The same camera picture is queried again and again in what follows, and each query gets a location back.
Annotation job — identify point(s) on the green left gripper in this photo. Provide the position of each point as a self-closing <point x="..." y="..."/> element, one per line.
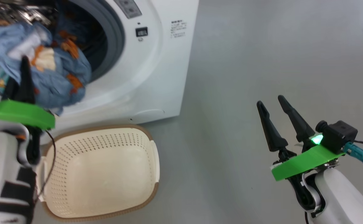
<point x="16" y="112"/>

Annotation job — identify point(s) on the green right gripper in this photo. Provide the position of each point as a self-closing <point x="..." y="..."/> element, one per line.
<point x="306" y="161"/>

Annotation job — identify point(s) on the blue garment with white patches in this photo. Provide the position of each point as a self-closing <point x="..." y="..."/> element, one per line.
<point x="57" y="77"/>

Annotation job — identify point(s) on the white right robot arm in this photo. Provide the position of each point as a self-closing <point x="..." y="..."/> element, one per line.
<point x="343" y="199"/>

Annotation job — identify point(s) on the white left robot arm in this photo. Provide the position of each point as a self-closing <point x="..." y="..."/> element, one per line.
<point x="1" y="161"/>

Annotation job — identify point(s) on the grey rubber door gasket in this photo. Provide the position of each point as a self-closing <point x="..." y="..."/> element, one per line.
<point x="117" y="40"/>

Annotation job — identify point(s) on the cream perforated laundry basket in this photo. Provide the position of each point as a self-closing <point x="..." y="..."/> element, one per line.
<point x="100" y="174"/>

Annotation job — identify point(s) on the white front-loading washing machine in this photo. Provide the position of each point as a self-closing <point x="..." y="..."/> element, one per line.
<point x="169" y="77"/>

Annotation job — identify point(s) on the black door latch socket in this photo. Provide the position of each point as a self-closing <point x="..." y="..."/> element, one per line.
<point x="141" y="32"/>

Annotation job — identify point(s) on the steel perforated washer drum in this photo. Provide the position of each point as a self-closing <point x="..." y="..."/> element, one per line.
<point x="19" y="11"/>

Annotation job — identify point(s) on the round white filter cover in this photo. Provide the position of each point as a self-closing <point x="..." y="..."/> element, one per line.
<point x="150" y="113"/>

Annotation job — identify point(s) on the grey warning sticker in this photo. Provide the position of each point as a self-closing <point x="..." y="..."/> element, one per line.
<point x="128" y="7"/>

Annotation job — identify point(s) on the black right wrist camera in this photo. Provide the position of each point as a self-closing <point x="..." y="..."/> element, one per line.
<point x="340" y="135"/>

